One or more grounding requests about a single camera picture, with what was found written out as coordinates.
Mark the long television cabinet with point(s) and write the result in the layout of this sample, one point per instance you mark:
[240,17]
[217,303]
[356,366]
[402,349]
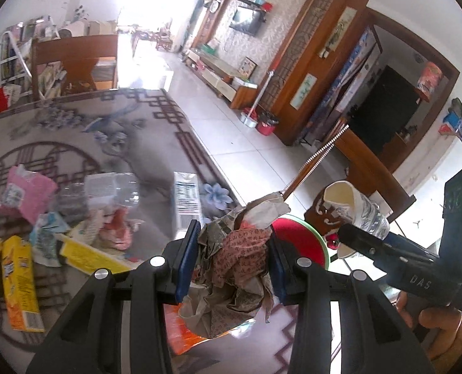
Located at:
[215,74]

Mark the yellow flat packet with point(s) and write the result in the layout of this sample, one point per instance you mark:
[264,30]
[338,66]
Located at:
[87,255]

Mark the blue printed panel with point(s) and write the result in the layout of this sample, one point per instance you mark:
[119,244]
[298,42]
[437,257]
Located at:
[344,85]

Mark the wall television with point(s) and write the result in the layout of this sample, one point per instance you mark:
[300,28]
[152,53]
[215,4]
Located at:
[244,19]

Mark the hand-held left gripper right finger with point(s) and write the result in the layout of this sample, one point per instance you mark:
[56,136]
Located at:
[281,274]

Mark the white patterned paper cup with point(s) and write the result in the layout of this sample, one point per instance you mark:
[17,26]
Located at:
[365,210]

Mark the round wall clock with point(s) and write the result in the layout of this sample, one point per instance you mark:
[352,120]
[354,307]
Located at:
[214,6]

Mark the yellow cardboard box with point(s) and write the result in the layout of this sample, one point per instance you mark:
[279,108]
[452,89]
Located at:
[18,280]

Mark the clear plastic bottle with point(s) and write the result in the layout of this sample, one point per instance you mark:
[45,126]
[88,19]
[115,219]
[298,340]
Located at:
[106,189]

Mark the red bucket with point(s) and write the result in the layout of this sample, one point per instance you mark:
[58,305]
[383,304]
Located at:
[267,124]

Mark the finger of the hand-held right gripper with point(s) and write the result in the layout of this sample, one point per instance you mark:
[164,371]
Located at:
[365,241]
[410,241]

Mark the red white crumpled wrapper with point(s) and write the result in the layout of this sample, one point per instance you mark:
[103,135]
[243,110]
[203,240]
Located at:
[118,230]

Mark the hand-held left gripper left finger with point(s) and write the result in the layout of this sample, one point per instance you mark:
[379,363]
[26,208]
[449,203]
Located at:
[186,259]

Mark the carved wooden chair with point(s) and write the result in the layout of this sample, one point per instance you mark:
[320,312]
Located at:
[371,167]

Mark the wooden bench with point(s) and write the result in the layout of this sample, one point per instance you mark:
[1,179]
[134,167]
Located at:
[75,50]

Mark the wall shelf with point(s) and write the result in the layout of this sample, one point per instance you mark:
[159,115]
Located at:
[256,4]

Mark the wooden lattice partition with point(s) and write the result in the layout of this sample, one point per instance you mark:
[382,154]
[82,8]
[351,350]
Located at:
[320,66]

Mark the red hanging decoration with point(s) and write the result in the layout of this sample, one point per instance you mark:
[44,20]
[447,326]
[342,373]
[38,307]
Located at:
[429,80]

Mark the framed picture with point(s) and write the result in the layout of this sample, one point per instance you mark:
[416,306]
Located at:
[248,67]

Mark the red bin with green rim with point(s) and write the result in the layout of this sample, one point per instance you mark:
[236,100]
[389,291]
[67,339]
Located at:
[305,241]

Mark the pink tissue packet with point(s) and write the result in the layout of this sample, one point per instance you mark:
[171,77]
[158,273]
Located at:
[28,196]

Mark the orange snack packet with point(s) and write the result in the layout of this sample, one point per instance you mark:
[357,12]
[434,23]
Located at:
[180,331]

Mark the person's right hand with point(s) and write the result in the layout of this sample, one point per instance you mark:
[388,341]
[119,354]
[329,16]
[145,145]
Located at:
[445,331]

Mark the blue white crumpled wrapper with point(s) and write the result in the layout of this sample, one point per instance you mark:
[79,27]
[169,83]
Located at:
[48,228]

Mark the spiral wrapped stick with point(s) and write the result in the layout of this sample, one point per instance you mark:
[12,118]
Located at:
[316,159]

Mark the metal basin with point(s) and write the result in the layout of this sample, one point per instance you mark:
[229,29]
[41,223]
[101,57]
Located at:
[249,120]

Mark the grey printed tablecloth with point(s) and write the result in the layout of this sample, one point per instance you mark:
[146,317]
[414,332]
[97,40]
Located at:
[137,132]

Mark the white milk carton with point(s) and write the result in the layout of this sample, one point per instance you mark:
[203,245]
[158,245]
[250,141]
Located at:
[187,202]

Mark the brown printed paper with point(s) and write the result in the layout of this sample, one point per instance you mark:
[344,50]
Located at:
[235,265]

